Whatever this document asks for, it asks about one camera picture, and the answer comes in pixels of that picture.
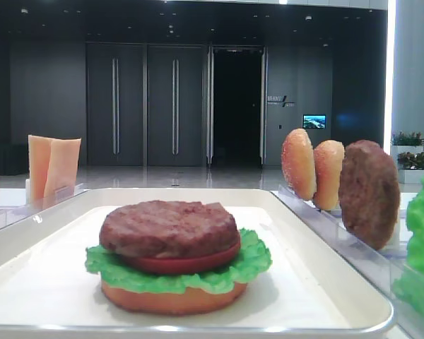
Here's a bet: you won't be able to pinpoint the brown meat patty on burger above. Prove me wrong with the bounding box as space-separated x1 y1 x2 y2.
99 200 240 258

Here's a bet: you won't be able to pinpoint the red tomato slice on burger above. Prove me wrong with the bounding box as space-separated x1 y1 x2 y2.
119 240 240 275

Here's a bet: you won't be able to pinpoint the green lettuce leaf on burger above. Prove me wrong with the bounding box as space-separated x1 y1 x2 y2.
85 228 272 295

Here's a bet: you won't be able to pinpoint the brown meat patty standing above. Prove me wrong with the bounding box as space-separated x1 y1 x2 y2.
338 140 400 250

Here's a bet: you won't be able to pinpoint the green lettuce leaf standing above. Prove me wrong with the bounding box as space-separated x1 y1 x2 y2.
393 177 424 316

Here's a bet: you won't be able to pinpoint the sesame bun slice far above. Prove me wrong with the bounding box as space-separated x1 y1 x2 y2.
281 129 317 201

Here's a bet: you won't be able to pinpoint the sesame bun slice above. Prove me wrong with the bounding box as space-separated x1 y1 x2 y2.
281 129 317 201
313 140 345 210

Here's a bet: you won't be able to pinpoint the dark double door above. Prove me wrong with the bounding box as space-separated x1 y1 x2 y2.
87 43 206 167

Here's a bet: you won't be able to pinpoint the sesame bun slice near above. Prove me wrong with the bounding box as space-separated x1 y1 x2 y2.
313 140 345 210

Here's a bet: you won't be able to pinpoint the bottom bun slice on tray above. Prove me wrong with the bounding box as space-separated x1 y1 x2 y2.
101 280 247 316

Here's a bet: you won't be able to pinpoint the potted plants in white planters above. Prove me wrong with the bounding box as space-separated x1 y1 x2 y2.
391 131 424 184

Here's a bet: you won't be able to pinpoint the cream rectangular serving tray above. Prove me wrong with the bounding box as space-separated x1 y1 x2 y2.
0 188 395 338

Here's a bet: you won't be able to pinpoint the wall mounted display screen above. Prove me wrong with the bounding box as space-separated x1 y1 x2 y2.
302 114 326 129

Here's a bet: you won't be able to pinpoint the clear holder left side rail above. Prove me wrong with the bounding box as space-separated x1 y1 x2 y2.
0 184 87 230

